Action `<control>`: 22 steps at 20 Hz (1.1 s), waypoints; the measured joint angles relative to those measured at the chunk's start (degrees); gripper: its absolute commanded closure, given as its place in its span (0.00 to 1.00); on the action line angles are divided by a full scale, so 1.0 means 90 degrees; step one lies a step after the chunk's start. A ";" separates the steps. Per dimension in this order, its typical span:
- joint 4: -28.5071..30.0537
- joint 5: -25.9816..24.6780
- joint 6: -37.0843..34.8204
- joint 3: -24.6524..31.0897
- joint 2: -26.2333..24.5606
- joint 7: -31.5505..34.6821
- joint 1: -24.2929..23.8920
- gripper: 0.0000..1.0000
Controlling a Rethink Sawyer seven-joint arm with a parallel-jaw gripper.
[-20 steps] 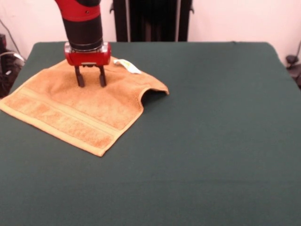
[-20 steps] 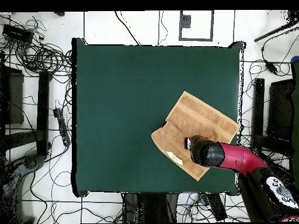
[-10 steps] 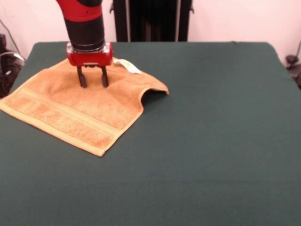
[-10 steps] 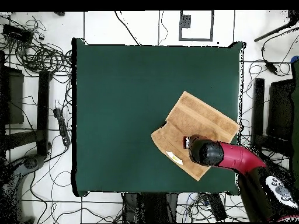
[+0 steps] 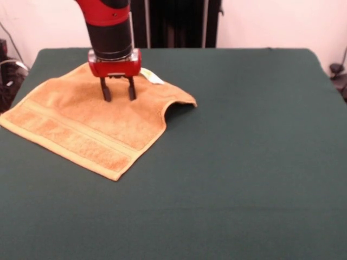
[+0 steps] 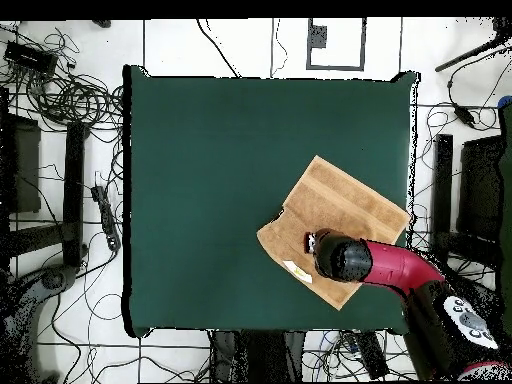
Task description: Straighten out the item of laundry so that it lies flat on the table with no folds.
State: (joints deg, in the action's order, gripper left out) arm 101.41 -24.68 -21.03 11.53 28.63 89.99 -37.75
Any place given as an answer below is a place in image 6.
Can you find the tan terry cloth towel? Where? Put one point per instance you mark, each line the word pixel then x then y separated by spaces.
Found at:
pixel 328 200

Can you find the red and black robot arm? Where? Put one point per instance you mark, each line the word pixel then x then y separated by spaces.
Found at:
pixel 396 266

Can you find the black flat panel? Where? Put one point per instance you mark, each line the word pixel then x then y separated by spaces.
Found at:
pixel 480 188
pixel 24 168

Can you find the black power strip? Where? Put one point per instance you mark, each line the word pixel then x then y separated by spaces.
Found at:
pixel 372 356
pixel 107 218

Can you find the dark green table cloth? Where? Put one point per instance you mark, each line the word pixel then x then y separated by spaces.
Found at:
pixel 200 160

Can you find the black stand bar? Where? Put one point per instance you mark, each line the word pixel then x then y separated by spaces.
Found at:
pixel 74 192
pixel 443 188

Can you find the black power adapter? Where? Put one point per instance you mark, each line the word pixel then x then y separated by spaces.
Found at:
pixel 464 114

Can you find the dark grey square plate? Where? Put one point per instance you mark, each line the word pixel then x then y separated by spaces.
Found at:
pixel 318 36

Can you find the small blue round object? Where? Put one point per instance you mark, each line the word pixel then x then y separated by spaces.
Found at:
pixel 506 101

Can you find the black tripod leg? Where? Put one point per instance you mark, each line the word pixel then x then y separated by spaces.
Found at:
pixel 468 54

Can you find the grey swivel chair base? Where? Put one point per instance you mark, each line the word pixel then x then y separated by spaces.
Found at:
pixel 52 278

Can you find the small dark grey object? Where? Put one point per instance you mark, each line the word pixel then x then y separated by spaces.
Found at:
pixel 102 23

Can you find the black box device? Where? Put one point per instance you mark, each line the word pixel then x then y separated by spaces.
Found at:
pixel 30 58

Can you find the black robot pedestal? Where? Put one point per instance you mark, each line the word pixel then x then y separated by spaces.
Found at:
pixel 256 356

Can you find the grey square floor frame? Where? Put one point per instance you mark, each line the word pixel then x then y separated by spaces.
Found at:
pixel 308 56

